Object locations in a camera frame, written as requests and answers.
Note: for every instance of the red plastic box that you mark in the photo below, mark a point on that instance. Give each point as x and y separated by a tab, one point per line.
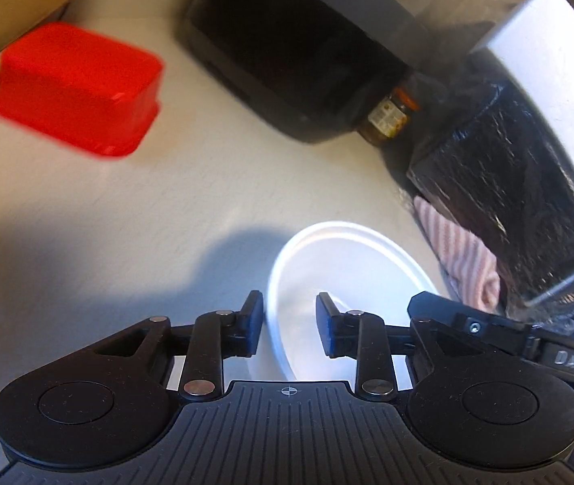
80	86

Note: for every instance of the white range hood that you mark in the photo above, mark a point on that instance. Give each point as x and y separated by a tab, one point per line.
555	60

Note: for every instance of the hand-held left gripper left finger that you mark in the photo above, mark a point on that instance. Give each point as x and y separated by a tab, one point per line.
255	323

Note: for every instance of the white plastic bowl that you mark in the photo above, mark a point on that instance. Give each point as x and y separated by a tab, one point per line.
357	262

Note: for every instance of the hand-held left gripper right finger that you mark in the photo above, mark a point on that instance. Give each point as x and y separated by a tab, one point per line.
323	326

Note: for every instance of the pink striped cloth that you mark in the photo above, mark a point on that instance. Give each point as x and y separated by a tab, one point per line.
461	252

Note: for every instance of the glass jar with label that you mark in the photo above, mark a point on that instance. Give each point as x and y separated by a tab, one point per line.
385	118

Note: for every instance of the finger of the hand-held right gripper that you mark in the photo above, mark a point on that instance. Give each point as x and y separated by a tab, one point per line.
469	326

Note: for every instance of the black appliance box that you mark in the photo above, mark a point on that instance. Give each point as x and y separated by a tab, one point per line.
297	40

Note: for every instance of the black foil-wrapped appliance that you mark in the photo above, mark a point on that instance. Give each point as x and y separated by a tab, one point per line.
509	187

